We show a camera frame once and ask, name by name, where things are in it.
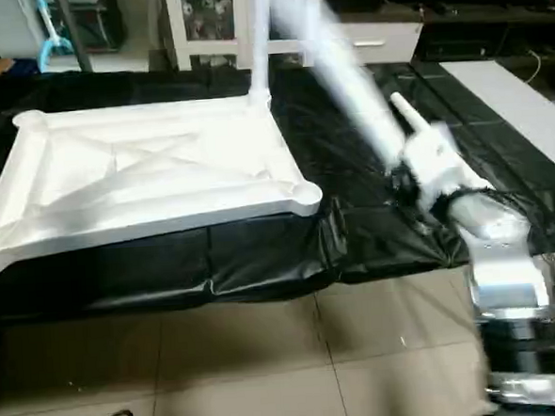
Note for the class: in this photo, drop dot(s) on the white plastic table top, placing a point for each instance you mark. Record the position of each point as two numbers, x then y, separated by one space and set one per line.
143 169

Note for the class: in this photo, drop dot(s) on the white flat panel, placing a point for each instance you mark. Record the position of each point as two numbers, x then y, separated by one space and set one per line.
516 108

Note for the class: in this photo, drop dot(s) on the light blue plastic item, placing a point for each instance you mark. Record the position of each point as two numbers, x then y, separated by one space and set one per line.
55 38

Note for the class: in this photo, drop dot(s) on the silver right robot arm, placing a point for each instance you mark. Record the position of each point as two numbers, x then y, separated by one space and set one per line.
497 251

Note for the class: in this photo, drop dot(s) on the white plastic table leg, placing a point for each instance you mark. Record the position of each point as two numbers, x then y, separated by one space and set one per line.
258 49
345 72
408 113

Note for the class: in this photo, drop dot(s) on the grey metal pole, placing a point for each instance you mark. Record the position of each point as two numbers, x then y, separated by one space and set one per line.
76 32

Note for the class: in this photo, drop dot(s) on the white glass door cabinet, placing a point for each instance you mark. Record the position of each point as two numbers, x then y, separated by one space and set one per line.
205 28

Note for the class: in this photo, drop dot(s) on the black work mat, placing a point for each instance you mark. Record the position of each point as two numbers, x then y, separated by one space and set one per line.
215 268

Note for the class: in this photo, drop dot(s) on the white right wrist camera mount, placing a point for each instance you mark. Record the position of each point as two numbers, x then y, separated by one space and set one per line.
440 165

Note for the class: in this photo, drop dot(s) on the white drawer unit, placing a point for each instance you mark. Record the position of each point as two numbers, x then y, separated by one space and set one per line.
381 43

